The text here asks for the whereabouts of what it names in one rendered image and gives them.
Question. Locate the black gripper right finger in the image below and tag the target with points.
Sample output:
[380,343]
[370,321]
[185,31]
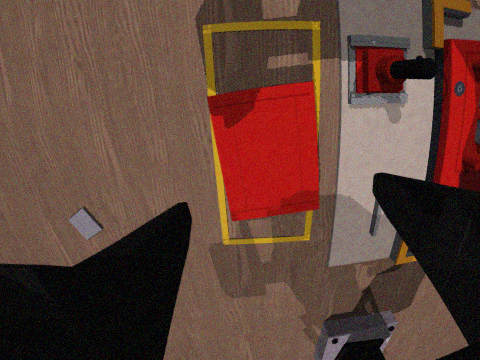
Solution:
[441,227]

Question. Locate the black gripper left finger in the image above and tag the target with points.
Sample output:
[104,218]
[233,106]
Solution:
[118,303]

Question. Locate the yellow rectangular outline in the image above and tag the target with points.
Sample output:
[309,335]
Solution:
[211,81]

